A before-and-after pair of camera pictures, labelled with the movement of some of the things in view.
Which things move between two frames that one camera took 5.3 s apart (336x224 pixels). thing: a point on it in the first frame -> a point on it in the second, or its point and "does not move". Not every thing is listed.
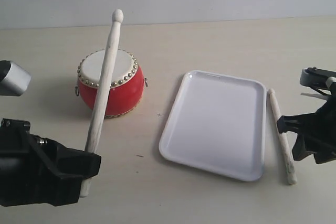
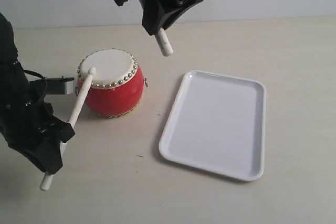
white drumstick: x=291 y=174 -> x=164 y=43
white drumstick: x=99 y=114 -> x=47 y=178
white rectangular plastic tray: x=218 y=124 does not move
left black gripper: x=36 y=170 -> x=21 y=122
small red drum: x=127 y=85 does not move
